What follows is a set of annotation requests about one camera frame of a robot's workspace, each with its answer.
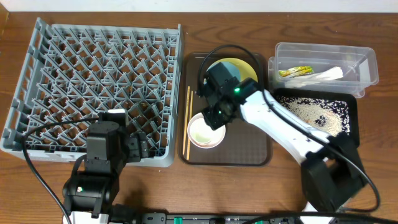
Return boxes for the green snack wrapper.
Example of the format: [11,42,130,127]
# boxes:
[278,66,314,78]

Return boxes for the white napkin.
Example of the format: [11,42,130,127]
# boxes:
[283,67,343,88]

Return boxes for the light blue bowl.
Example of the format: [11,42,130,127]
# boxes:
[220,62,241,81]

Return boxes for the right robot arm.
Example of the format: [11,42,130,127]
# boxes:
[200,62,367,212]

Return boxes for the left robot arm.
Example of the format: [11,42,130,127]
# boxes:
[62,109,149,223]

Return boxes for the clear plastic waste bin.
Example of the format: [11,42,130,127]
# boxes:
[267,42,379,98]

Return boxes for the grey dishwasher rack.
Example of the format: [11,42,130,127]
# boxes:
[1,19,183,167]

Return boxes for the black waste tray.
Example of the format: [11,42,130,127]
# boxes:
[273,88,360,146]

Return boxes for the yellow plate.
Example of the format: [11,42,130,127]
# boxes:
[206,57,258,82]

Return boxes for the right wooden chopstick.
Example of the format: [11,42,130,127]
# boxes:
[186,90,193,161]

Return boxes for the wooden chopstick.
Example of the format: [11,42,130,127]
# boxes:
[186,90,193,161]
[182,86,190,156]

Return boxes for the left wooden chopstick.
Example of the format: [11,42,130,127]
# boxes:
[182,86,190,156]

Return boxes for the pink cup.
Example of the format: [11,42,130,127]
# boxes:
[190,113,226,149]

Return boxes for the dark brown serving tray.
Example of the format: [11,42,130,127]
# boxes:
[176,53,272,166]

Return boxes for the pile of rice grains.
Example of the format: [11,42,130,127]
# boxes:
[276,96,351,136]

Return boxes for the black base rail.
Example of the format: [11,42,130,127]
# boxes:
[107,204,303,224]

